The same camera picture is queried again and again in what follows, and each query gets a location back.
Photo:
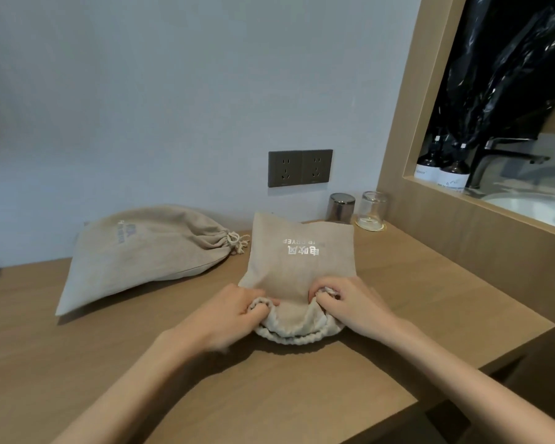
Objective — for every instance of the clear glass cup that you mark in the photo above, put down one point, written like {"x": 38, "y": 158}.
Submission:
{"x": 373, "y": 208}

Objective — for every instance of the wooden niche frame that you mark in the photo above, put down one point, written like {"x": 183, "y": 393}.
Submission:
{"x": 416, "y": 235}

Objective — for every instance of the black plastic bag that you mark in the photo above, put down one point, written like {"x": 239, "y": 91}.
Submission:
{"x": 504, "y": 64}

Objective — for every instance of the person's left hand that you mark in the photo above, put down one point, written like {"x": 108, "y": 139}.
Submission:
{"x": 226, "y": 319}

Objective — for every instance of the white basin sink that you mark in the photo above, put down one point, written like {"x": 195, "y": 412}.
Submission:
{"x": 536, "y": 208}

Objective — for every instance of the grey smoked glass cup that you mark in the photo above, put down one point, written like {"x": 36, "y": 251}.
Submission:
{"x": 341, "y": 208}

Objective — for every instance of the round gold-rimmed coaster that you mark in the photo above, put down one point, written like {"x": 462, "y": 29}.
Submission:
{"x": 370, "y": 227}

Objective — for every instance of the dark grey wall socket panel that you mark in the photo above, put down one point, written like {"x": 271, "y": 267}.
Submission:
{"x": 300, "y": 168}

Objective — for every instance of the person's right hand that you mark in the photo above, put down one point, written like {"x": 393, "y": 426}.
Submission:
{"x": 365, "y": 309}

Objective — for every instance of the person's right forearm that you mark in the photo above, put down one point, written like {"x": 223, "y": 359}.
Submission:
{"x": 481, "y": 379}

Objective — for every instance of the person's left forearm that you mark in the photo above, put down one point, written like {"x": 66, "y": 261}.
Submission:
{"x": 129, "y": 393}

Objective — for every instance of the dark faucet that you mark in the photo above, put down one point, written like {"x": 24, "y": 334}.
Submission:
{"x": 478, "y": 166}

